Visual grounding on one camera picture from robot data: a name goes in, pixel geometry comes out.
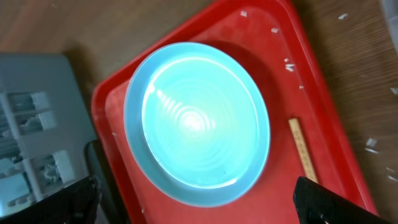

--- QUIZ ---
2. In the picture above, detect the red plastic tray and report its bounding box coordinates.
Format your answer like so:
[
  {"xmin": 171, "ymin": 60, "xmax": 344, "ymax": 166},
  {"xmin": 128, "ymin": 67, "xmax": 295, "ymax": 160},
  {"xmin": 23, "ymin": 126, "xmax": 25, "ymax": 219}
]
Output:
[{"xmin": 91, "ymin": 1, "xmax": 376, "ymax": 223}]

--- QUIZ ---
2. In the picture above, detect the clear plastic bin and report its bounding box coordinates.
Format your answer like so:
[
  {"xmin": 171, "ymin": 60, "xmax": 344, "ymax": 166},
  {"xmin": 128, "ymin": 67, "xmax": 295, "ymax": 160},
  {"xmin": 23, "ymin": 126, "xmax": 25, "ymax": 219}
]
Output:
[{"xmin": 379, "ymin": 0, "xmax": 398, "ymax": 50}]

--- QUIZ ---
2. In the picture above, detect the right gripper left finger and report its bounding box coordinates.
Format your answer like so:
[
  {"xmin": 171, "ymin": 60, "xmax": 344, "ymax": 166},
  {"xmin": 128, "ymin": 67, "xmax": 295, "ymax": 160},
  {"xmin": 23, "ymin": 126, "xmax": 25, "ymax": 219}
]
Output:
[{"xmin": 1, "ymin": 175, "xmax": 102, "ymax": 224}]

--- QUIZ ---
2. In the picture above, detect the wooden chopstick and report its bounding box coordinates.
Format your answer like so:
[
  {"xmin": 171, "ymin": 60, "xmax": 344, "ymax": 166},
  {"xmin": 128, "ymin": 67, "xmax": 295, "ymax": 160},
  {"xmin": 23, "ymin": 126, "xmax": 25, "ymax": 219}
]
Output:
[{"xmin": 289, "ymin": 118, "xmax": 318, "ymax": 183}]

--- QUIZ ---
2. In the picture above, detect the grey dishwasher rack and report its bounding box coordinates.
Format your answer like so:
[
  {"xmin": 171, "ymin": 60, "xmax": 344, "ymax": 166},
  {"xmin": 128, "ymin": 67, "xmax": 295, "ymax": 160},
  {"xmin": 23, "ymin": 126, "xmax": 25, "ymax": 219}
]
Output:
[{"xmin": 1, "ymin": 53, "xmax": 97, "ymax": 217}]

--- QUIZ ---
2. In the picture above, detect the large light blue plate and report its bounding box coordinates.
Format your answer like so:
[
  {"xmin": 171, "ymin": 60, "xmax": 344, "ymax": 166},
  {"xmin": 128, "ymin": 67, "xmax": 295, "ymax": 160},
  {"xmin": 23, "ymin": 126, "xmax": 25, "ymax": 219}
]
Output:
[{"xmin": 123, "ymin": 42, "xmax": 271, "ymax": 207}]

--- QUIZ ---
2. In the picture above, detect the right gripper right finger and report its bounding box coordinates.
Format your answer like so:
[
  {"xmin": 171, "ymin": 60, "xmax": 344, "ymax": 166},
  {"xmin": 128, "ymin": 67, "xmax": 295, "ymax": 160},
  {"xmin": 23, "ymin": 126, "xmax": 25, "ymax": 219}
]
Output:
[{"xmin": 293, "ymin": 177, "xmax": 390, "ymax": 224}]

